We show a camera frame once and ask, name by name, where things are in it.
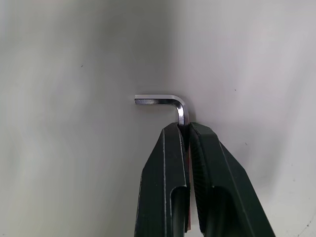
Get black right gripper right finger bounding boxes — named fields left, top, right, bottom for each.
left=188, top=122, right=277, bottom=237

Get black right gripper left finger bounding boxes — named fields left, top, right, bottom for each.
left=134, top=122, right=192, bottom=237

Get silver hex key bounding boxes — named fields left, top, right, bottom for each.
left=134, top=94, right=191, bottom=127

